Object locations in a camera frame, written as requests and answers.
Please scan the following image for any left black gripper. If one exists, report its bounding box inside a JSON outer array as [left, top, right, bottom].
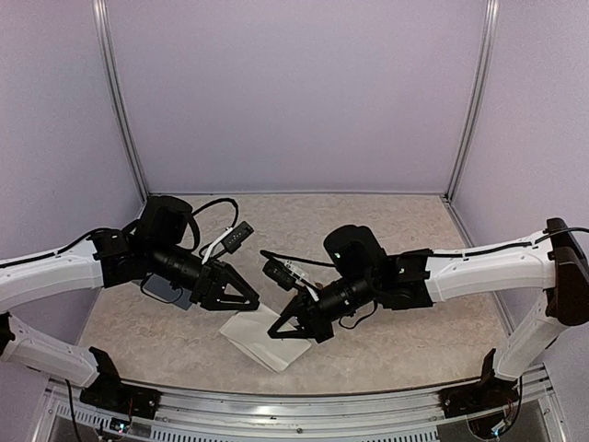
[[149, 239, 260, 310]]

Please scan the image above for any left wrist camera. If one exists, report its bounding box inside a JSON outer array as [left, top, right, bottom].
[[202, 221, 254, 262]]

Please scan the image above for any aluminium corner post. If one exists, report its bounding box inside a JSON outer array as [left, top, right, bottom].
[[91, 0, 150, 204], [445, 0, 500, 205]]

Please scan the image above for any front aluminium frame rail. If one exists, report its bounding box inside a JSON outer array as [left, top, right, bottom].
[[27, 363, 570, 442]]

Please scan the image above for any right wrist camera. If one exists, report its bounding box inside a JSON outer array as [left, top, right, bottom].
[[260, 250, 319, 302]]

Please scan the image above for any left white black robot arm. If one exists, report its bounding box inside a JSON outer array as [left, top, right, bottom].
[[1, 195, 260, 410]]

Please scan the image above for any blue grey envelope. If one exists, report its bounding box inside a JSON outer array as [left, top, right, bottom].
[[144, 275, 191, 310]]

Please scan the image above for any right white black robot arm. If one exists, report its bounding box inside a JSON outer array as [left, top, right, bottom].
[[268, 218, 588, 409]]

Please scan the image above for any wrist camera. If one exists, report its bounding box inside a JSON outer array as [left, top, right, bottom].
[[202, 221, 254, 262], [260, 250, 319, 302]]

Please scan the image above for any beige lined letter paper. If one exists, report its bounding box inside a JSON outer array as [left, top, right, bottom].
[[219, 304, 311, 373]]

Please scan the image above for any left aluminium corner post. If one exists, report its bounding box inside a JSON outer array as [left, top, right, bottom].
[[91, 0, 150, 204]]

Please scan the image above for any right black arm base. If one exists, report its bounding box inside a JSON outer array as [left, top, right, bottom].
[[439, 348, 520, 418]]

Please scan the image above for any right aluminium corner post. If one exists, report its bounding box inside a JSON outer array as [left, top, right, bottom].
[[445, 0, 500, 205]]

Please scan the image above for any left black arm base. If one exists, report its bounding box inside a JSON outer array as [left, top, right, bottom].
[[80, 347, 161, 420]]

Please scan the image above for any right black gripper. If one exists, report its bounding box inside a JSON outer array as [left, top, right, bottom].
[[267, 272, 376, 344]]

